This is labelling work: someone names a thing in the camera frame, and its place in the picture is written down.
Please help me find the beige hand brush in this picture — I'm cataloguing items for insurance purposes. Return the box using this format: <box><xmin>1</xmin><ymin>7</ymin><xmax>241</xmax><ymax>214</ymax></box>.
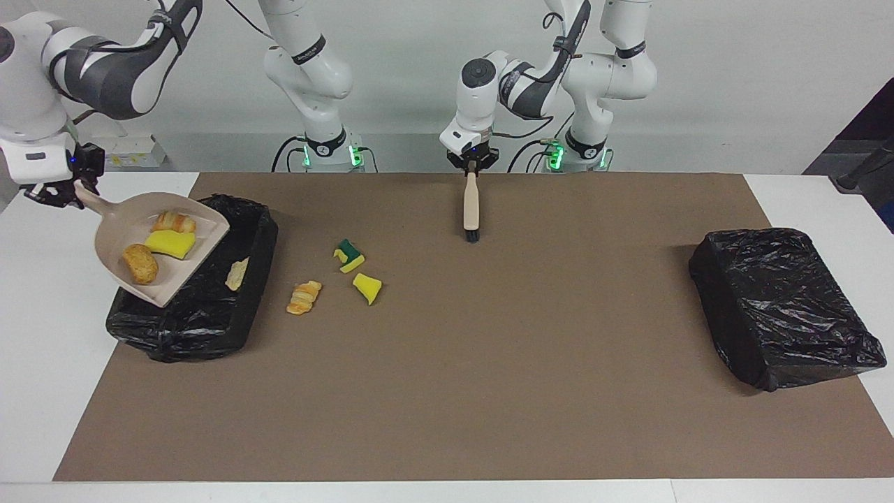
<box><xmin>462</xmin><ymin>171</ymin><xmax>481</xmax><ymax>244</ymax></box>

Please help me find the beige plastic dustpan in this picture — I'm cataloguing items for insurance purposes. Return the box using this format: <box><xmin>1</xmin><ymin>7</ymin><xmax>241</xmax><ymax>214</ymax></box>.
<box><xmin>73</xmin><ymin>183</ymin><xmax>231</xmax><ymax>308</ymax></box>

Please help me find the striped croissant piece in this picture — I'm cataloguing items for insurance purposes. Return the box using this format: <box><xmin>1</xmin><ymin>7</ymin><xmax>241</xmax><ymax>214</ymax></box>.
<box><xmin>286</xmin><ymin>280</ymin><xmax>323</xmax><ymax>316</ymax></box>
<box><xmin>151</xmin><ymin>210</ymin><xmax>197</xmax><ymax>235</ymax></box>

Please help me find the brown bread roll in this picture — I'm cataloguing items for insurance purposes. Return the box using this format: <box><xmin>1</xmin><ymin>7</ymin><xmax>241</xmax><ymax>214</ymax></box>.
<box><xmin>122</xmin><ymin>243</ymin><xmax>159</xmax><ymax>285</ymax></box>

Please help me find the yellow and green sponge piece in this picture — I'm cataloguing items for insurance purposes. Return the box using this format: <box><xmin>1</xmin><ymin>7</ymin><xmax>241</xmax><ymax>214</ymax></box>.
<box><xmin>333</xmin><ymin>239</ymin><xmax>366</xmax><ymax>274</ymax></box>

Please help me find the bin with black bag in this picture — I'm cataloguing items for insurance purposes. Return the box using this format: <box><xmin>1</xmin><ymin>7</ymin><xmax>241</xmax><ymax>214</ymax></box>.
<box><xmin>689</xmin><ymin>227</ymin><xmax>888</xmax><ymax>392</ymax></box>
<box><xmin>105</xmin><ymin>194</ymin><xmax>279</xmax><ymax>363</ymax></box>

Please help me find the pale bread piece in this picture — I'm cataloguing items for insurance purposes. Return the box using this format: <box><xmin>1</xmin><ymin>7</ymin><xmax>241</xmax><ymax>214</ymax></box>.
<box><xmin>224</xmin><ymin>256</ymin><xmax>251</xmax><ymax>292</ymax></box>

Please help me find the brown table mat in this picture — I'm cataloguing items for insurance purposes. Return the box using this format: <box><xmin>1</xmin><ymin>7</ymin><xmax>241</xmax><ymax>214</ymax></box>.
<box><xmin>52</xmin><ymin>173</ymin><xmax>894</xmax><ymax>483</ymax></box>

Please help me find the black stand leg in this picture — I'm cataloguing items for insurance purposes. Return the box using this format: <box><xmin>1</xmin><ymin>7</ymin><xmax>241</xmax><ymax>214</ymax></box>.
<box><xmin>829</xmin><ymin>136</ymin><xmax>894</xmax><ymax>193</ymax></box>

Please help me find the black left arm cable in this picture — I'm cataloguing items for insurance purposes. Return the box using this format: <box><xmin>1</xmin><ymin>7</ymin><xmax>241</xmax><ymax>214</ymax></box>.
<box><xmin>489</xmin><ymin>0</ymin><xmax>584</xmax><ymax>144</ymax></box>

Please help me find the white wall socket box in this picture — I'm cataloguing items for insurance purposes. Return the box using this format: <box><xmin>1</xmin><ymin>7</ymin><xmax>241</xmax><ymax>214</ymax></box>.
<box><xmin>102</xmin><ymin>134</ymin><xmax>168</xmax><ymax>168</ymax></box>

